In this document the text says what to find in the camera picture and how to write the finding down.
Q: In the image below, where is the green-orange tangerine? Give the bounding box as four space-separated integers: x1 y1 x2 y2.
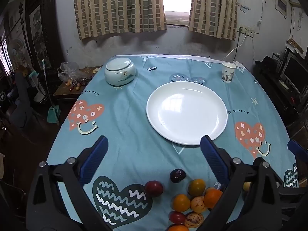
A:
188 179 206 197

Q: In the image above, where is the orange mandarin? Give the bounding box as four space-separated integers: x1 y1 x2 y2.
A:
172 194 191 212

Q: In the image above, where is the dark purple plum with sticker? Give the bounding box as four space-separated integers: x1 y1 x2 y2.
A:
170 168 186 184

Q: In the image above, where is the large bright orange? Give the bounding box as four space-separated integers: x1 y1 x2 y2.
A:
203 188 223 209

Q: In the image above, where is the small red plum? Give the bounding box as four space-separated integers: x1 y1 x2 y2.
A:
169 211 186 225

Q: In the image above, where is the computer monitor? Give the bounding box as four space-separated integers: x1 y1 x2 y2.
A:
280 53 307 94

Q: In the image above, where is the orange fruit bottom edge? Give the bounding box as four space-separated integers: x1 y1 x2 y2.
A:
167 224 189 231

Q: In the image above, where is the teal broom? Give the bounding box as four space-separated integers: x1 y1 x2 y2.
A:
42 59 61 126

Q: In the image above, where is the black hat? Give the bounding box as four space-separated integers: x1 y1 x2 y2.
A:
255 56 278 74

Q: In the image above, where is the patterned paper cup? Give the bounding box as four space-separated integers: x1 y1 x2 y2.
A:
221 62 236 83

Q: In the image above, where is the white round plate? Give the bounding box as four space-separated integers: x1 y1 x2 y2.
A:
146 81 228 146

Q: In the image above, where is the plastic bag of fruit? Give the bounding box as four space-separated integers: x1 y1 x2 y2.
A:
57 62 93 91

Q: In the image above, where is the pale green lidded jar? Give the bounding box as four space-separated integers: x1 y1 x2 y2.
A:
104 57 136 87

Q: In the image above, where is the standing fan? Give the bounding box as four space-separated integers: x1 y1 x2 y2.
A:
7 39 27 70

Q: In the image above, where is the right checked curtain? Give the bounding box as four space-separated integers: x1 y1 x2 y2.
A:
188 0 238 41

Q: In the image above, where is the checked curtain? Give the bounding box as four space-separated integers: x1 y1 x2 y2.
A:
74 0 167 40
188 0 238 41

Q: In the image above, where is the left checked curtain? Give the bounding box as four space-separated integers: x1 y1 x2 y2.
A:
74 0 167 40

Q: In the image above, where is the white power cable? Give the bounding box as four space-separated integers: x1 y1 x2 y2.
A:
221 30 249 62

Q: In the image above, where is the wall power socket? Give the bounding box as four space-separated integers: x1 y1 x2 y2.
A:
238 26 255 38

